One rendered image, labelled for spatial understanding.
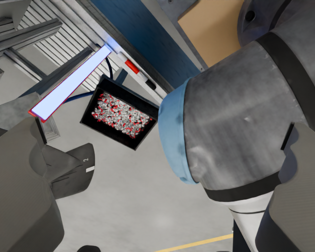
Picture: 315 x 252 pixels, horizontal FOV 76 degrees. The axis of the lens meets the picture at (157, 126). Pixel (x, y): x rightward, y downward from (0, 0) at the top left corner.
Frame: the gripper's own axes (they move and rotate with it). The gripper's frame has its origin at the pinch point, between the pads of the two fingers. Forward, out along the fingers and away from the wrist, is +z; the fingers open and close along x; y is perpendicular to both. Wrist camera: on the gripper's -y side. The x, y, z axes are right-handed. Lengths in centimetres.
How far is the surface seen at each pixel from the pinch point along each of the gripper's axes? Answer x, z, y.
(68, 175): -31, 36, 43
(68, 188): -32, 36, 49
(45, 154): -22.3, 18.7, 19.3
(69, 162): -19.5, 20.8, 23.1
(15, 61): -67, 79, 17
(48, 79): -53, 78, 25
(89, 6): -20, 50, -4
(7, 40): -69, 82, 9
